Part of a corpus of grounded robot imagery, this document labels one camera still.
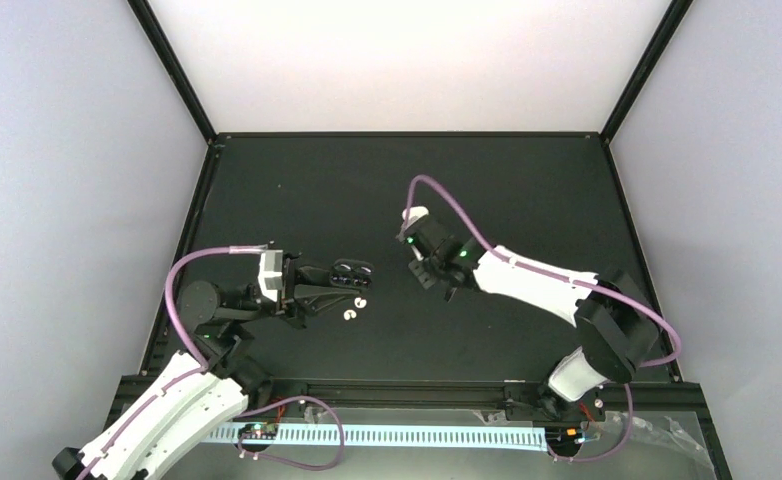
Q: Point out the light blue slotted cable duct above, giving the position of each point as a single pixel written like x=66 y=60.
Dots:
x=410 y=436

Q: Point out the right back frame post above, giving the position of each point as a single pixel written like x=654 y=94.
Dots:
x=664 y=32

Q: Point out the left back frame post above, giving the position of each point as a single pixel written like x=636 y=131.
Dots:
x=156 y=35

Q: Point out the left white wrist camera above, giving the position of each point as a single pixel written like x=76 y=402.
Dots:
x=270 y=276

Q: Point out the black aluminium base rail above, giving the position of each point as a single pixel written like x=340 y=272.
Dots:
x=517 y=400

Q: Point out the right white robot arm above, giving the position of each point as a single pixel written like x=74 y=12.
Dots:
x=614 y=337

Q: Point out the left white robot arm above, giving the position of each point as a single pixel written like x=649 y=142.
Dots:
x=215 y=379

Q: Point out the black earbud charging case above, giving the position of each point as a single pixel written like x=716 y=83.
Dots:
x=351 y=274

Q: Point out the frame post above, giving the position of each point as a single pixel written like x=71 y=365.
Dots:
x=664 y=32
x=156 y=35

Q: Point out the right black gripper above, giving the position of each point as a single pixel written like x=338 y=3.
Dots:
x=422 y=276

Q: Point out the white oval case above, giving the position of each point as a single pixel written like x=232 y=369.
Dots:
x=413 y=214

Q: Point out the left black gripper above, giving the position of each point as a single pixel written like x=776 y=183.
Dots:
x=300 y=298

